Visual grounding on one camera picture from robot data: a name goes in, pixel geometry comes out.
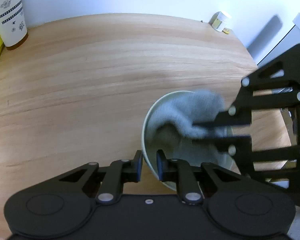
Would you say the pale green ceramic bowl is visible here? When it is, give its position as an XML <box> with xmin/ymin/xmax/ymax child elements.
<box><xmin>141</xmin><ymin>90</ymin><xmax>234</xmax><ymax>177</ymax></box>

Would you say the grey pink microfibre cloth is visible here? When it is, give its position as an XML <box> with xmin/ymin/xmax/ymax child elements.
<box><xmin>146</xmin><ymin>89</ymin><xmax>226</xmax><ymax>141</ymax></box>

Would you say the white grey appliance cabinet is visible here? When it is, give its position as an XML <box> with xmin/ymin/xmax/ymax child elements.
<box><xmin>247</xmin><ymin>13</ymin><xmax>300</xmax><ymax>67</ymax></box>

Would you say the yellow round token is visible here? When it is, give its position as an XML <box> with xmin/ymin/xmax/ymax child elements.
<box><xmin>222</xmin><ymin>28</ymin><xmax>230</xmax><ymax>34</ymax></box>

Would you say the white pill jar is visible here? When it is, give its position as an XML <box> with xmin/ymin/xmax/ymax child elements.
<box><xmin>209</xmin><ymin>11</ymin><xmax>232</xmax><ymax>32</ymax></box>

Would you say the white red travel cup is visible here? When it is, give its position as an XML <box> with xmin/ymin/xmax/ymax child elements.
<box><xmin>0</xmin><ymin>0</ymin><xmax>28</xmax><ymax>50</ymax></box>

